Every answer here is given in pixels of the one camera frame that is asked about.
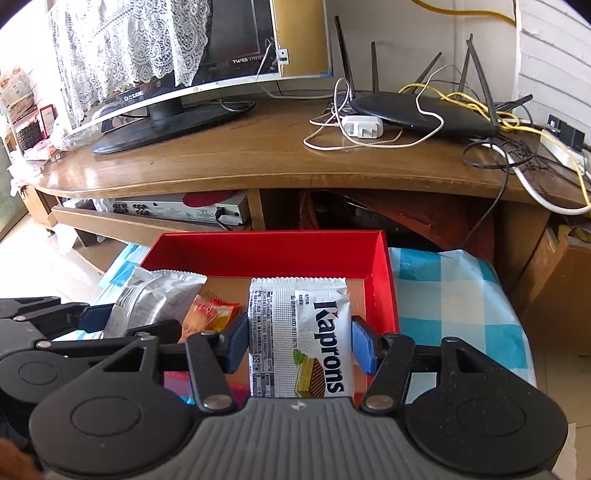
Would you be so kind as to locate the brown framed board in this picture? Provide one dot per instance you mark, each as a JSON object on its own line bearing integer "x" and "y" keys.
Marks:
{"x": 302, "y": 32}

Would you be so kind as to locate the black router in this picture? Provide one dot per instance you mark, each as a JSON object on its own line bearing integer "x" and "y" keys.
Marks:
{"x": 415, "y": 110}

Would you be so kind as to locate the silver grey snack packet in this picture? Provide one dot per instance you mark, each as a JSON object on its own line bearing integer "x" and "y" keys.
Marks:
{"x": 147, "y": 295}

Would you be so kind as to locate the white lace cloth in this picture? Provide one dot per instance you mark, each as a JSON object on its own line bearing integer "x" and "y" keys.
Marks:
{"x": 115, "y": 46}

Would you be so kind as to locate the silver audio receiver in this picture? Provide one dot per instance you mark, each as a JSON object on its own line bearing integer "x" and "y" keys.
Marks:
{"x": 184, "y": 210}

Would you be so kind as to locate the television monitor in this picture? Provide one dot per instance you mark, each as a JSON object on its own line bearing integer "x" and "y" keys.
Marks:
{"x": 231, "y": 27}

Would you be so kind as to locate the red round object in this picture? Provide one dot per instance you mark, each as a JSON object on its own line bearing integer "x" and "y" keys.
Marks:
{"x": 205, "y": 199}

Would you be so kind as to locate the red cardboard box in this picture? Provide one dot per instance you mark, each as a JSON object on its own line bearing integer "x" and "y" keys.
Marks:
{"x": 277, "y": 254}

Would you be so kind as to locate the brown cardboard box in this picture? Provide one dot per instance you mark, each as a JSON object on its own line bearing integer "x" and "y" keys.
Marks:
{"x": 568, "y": 277}

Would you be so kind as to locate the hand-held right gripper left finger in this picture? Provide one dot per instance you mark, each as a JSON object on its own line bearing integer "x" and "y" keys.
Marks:
{"x": 238, "y": 344}

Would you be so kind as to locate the white power strip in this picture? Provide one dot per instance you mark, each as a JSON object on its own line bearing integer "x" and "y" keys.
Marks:
{"x": 563, "y": 147}

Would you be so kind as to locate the wooden television stand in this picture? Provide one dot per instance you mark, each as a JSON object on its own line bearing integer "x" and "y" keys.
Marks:
{"x": 277, "y": 157}

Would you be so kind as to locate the white wafer packet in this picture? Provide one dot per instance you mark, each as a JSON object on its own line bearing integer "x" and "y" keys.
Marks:
{"x": 300, "y": 332}

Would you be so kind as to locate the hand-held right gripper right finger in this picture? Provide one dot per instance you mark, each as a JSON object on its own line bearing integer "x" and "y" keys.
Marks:
{"x": 364, "y": 346}

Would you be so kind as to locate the white charger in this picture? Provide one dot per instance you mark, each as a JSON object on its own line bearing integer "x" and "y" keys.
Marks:
{"x": 362, "y": 127}

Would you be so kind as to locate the yellow red snack packet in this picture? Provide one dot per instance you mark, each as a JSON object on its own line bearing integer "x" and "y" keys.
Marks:
{"x": 207, "y": 314}

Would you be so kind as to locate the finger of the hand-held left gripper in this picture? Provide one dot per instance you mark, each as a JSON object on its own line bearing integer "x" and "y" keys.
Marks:
{"x": 161, "y": 331}
{"x": 98, "y": 318}

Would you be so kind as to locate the red framed picture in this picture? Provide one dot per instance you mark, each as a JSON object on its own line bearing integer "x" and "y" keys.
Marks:
{"x": 48, "y": 120}

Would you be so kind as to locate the black power adapter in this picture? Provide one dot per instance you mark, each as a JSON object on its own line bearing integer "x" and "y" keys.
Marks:
{"x": 565, "y": 131}

